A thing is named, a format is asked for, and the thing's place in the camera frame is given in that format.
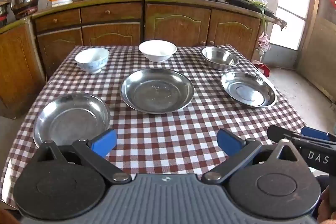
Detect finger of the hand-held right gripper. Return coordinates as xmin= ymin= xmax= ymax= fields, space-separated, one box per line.
xmin=267 ymin=125 xmax=336 ymax=147
xmin=301 ymin=126 xmax=336 ymax=141

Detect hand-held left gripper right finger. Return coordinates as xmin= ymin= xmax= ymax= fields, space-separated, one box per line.
xmin=202 ymin=128 xmax=302 ymax=185

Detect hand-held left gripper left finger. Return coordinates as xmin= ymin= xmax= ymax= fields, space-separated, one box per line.
xmin=37 ymin=129 xmax=131 ymax=185

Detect large steel plate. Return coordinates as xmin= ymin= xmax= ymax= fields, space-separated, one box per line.
xmin=120 ymin=68 xmax=195 ymax=114

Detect blue patterned white bowl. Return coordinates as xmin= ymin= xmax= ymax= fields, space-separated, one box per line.
xmin=75 ymin=48 xmax=109 ymax=74

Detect small steel bowl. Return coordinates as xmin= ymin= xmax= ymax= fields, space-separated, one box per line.
xmin=201 ymin=46 xmax=239 ymax=71

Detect plain white bowl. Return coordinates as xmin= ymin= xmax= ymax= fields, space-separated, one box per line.
xmin=139 ymin=40 xmax=177 ymax=63

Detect brown white checkered tablecloth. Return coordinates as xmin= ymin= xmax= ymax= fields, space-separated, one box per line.
xmin=0 ymin=44 xmax=307 ymax=214

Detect red bag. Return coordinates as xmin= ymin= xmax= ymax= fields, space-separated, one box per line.
xmin=256 ymin=63 xmax=271 ymax=77

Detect brown door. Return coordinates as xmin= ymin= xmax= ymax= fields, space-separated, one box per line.
xmin=297 ymin=0 xmax=336 ymax=101

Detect green onion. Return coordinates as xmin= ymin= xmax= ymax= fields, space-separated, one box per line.
xmin=247 ymin=1 xmax=268 ymax=30

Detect wooden corner cabinet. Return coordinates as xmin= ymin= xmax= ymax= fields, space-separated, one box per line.
xmin=0 ymin=17 xmax=46 ymax=119

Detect wooden two-door cabinet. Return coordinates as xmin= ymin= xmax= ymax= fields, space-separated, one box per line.
xmin=144 ymin=0 xmax=263 ymax=62

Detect wooden cabinet with drawers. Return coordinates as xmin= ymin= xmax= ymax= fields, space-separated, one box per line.
xmin=31 ymin=0 xmax=145 ymax=77

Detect black cooktop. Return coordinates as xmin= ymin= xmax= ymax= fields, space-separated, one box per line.
xmin=231 ymin=0 xmax=273 ymax=14

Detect black induction cooker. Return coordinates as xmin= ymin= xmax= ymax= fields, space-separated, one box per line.
xmin=12 ymin=5 xmax=40 ymax=20

